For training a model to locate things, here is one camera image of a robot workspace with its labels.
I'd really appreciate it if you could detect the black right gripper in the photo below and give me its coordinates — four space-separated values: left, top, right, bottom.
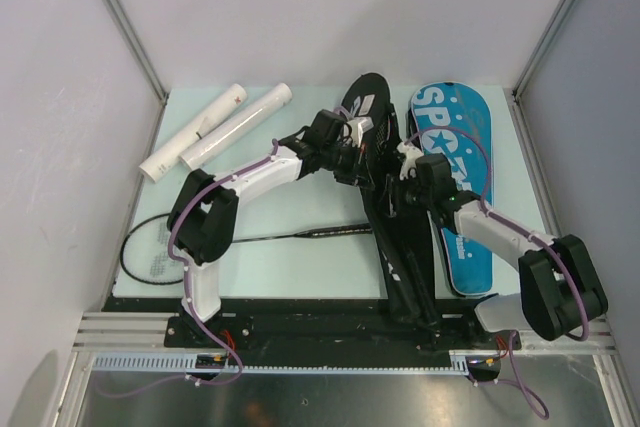
376 170 434 217

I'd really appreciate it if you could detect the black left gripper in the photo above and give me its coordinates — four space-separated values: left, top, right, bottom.
321 141 375 190

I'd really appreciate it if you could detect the black racket bag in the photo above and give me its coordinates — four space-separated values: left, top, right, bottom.
341 73 441 332

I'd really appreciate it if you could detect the blue racket bag cover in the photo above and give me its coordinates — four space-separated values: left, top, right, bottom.
407 82 493 297

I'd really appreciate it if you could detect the white shuttlecock tube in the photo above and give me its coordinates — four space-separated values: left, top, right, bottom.
179 83 293 170

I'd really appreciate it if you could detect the white cardboard tube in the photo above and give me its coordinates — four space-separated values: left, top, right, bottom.
139 84 248 183

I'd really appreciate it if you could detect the black racket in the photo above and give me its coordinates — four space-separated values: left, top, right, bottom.
119 213 372 286

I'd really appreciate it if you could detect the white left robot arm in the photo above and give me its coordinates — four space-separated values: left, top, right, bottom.
167 110 374 347

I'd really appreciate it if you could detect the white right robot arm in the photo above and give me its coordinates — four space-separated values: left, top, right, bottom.
389 144 608 348

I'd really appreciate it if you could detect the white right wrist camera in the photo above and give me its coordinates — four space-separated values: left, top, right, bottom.
396 142 423 181

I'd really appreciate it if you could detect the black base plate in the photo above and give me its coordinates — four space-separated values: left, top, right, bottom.
103 298 521 360

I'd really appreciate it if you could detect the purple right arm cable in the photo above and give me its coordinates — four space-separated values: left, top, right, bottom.
404 126 591 421

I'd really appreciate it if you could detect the aluminium side rail right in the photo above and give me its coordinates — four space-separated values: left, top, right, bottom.
504 88 639 426

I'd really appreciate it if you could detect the aluminium frame post left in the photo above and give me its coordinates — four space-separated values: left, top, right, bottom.
101 0 169 105

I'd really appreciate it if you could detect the aluminium frame post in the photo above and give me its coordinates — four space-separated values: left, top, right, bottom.
101 0 169 105
511 0 578 101

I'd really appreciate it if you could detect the grey cable duct rail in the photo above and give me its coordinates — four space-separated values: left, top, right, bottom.
89 350 501 374

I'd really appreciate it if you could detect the aluminium frame post right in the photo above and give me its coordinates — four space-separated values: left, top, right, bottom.
511 0 578 101

